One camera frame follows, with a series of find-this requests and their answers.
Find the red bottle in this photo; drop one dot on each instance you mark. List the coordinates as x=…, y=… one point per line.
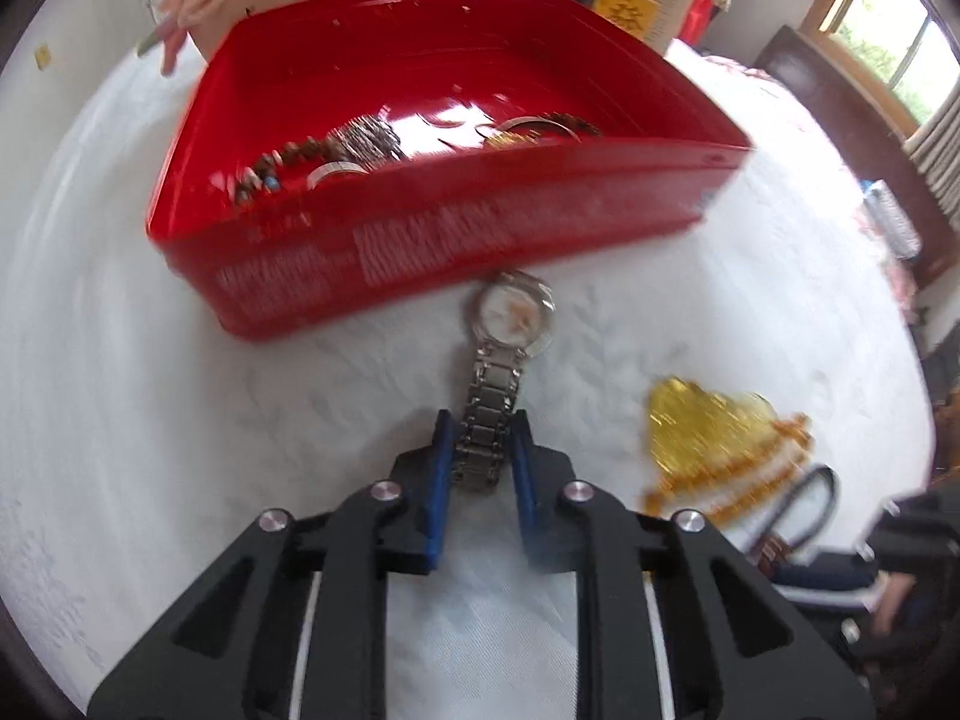
x=699, y=15

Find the dark wooden headboard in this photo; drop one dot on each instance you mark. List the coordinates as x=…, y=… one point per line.
x=832, y=105

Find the yellow wall tag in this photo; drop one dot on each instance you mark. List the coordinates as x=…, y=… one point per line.
x=43, y=57

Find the thin silver bangle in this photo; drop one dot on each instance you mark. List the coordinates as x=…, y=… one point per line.
x=337, y=167

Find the red plastic box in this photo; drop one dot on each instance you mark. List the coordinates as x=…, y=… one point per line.
x=450, y=240

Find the silver wristwatch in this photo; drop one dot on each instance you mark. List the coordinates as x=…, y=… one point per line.
x=514, y=315

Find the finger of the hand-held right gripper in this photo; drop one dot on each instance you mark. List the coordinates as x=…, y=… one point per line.
x=825, y=570

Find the small wooden framed window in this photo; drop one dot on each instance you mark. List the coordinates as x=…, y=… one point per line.
x=885, y=22

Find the grey patterned bundle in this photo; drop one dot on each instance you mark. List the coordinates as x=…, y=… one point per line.
x=892, y=217

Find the person's right hand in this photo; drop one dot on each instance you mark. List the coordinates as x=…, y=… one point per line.
x=891, y=604

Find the wide silver bangle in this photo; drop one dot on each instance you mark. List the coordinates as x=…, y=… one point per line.
x=525, y=120

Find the white curtain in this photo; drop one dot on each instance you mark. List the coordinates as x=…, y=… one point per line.
x=937, y=150

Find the pink floral blanket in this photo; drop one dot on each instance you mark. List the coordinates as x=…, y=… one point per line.
x=907, y=289

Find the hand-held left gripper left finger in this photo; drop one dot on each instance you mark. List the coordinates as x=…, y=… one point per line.
x=442, y=480

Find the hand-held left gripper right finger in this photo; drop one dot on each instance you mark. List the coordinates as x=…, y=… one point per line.
x=525, y=495

